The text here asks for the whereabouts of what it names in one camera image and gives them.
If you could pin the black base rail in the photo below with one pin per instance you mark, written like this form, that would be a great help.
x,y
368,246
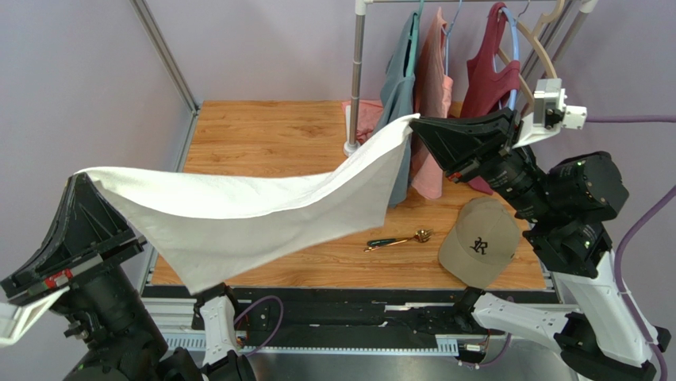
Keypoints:
x,y
354,320

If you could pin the metal clothes rack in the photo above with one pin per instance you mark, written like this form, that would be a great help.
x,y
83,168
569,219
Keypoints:
x,y
555,37

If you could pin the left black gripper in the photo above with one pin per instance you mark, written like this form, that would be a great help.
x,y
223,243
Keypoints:
x,y
84,239

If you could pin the teal hanger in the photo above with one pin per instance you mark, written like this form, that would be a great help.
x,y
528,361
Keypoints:
x,y
413,39

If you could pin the gold utensil dark handle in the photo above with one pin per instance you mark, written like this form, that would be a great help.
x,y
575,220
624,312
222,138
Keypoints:
x,y
376,244

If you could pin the beige wooden hanger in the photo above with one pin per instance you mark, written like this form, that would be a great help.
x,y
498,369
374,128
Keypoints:
x,y
532,37

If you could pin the tan baseball cap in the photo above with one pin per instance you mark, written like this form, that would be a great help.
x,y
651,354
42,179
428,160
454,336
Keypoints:
x,y
481,244

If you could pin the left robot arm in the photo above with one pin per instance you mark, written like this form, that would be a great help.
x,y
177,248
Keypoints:
x,y
106,312

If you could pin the light blue hanger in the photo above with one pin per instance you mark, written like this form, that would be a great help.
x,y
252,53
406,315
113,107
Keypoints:
x,y
504,10

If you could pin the grey-blue hanging shirt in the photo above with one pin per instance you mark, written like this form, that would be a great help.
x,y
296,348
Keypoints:
x,y
397,101

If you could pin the gold fork green handle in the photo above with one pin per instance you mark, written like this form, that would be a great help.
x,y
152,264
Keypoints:
x,y
420,236

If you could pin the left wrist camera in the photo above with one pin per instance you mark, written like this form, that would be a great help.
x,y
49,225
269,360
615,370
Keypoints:
x,y
16,321

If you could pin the white cloth napkin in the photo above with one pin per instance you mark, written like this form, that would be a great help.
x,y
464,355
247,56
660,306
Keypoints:
x,y
211,228

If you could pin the salmon pink hanging shirt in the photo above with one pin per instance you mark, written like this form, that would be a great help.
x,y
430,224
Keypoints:
x,y
432,98

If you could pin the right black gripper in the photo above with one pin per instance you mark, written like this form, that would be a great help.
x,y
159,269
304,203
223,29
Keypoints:
x,y
485,152

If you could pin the pink cloth on table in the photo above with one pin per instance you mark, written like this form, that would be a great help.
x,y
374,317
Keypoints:
x,y
370,112

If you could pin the dark red tank top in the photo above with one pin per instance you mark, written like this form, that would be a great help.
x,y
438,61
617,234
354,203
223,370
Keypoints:
x,y
488,89

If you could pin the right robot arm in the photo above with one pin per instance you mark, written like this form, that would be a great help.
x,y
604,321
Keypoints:
x,y
606,337

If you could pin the aluminium frame post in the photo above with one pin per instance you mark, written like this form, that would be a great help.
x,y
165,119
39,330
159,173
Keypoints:
x,y
151,26

